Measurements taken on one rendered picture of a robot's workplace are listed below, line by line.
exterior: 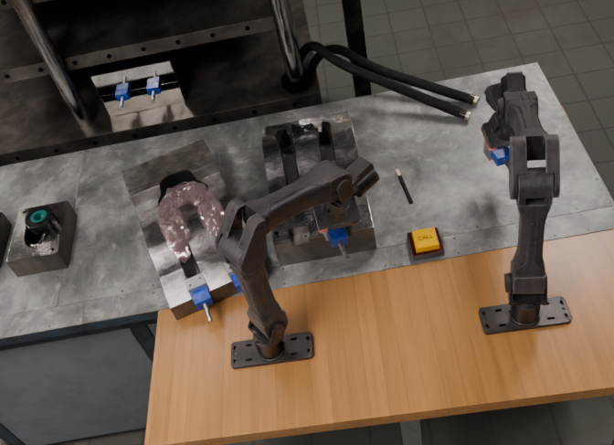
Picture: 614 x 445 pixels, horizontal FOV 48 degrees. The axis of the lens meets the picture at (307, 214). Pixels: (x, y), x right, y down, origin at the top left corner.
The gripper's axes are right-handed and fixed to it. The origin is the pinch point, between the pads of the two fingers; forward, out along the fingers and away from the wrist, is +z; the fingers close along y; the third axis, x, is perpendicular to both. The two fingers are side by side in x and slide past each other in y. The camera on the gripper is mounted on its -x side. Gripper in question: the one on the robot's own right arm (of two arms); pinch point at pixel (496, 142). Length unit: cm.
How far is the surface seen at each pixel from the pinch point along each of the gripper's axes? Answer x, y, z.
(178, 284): 11, 89, 5
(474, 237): 21.2, 12.8, 5.1
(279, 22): -63, 42, 21
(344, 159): -10.8, 37.9, 10.9
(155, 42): -72, 81, 30
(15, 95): -89, 141, 67
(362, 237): 13.1, 40.8, 2.8
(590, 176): 14.3, -23.6, 8.6
